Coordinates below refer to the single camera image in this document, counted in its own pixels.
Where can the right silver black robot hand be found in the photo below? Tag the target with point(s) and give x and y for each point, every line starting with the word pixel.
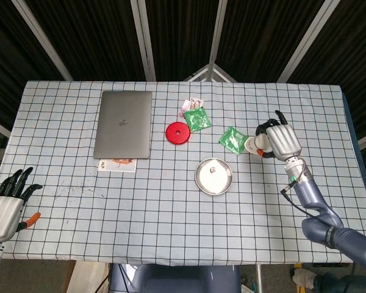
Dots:
pixel 283 142

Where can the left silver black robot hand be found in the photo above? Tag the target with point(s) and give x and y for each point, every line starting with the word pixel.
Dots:
pixel 1 213

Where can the white paper cup blue print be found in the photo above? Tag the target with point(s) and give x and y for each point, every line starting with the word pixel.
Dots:
pixel 256 143

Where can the white die with red pips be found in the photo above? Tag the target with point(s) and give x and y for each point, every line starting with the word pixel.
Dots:
pixel 213 169

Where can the right blue grey robot arm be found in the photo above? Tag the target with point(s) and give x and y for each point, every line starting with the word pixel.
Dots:
pixel 311 195

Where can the round metal plate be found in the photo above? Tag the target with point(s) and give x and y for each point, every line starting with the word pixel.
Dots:
pixel 213 184

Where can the green foil sachet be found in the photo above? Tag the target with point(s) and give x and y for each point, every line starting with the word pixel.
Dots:
pixel 231 140
pixel 196 120

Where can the face playing card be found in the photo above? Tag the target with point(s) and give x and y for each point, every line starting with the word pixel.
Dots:
pixel 195 103

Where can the brown cardboard box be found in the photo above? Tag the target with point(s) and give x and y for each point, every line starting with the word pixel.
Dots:
pixel 79 277

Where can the red round plastic disc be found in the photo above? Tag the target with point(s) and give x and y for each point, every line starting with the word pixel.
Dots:
pixel 172 136

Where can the white card with orange leaf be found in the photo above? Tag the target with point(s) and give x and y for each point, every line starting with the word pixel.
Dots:
pixel 109 166

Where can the light blue checked tablecloth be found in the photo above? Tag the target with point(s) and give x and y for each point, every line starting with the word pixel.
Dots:
pixel 140 213

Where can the metal table leg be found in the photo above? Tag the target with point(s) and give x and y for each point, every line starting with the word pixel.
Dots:
pixel 258 279

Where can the grey closed laptop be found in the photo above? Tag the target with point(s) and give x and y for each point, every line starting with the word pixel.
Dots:
pixel 122 137

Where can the blue grey robot torso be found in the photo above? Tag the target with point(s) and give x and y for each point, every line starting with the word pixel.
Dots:
pixel 177 280

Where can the white triangular metal frame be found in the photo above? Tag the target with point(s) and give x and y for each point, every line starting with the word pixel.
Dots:
pixel 201 73

